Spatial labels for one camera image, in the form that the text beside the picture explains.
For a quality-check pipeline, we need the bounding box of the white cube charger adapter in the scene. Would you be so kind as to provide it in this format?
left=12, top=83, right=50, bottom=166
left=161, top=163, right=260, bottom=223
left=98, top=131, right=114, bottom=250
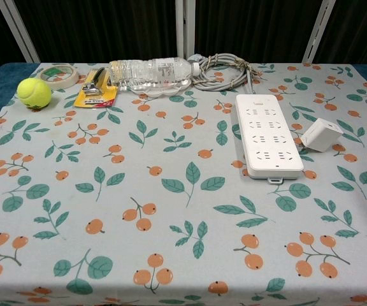
left=300, top=117, right=344, bottom=151

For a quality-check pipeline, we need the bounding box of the white power strip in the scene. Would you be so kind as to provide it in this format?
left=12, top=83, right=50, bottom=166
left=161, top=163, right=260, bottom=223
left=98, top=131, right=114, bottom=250
left=230, top=93, right=305, bottom=186

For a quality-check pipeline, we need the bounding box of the floral printed tablecloth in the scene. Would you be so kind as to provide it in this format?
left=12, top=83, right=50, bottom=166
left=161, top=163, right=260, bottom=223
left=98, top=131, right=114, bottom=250
left=0, top=61, right=367, bottom=306

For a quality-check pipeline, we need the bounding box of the clear plastic water bottle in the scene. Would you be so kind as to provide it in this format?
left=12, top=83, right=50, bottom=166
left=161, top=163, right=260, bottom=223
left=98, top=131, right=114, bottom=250
left=108, top=57, right=201, bottom=92

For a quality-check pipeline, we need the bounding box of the razor in yellow package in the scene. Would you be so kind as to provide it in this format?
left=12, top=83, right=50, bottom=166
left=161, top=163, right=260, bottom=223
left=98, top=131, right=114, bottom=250
left=73, top=66, right=120, bottom=110

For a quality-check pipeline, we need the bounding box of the beige masking tape roll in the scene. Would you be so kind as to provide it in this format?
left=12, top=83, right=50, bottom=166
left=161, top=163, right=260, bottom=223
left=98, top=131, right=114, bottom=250
left=36, top=64, right=80, bottom=91

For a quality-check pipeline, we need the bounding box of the yellow tennis ball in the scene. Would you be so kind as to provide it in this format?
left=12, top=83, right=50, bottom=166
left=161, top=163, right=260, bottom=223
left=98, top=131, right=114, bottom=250
left=16, top=77, right=53, bottom=108

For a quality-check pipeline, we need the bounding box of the grey coiled power cable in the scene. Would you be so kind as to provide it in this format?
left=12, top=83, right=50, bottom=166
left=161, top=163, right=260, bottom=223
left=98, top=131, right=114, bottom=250
left=187, top=53, right=264, bottom=97

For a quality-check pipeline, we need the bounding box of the white metal frame post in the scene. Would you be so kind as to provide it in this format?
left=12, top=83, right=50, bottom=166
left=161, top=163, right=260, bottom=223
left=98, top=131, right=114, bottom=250
left=175, top=0, right=196, bottom=62
left=301, top=0, right=338, bottom=63
left=0, top=0, right=41, bottom=63

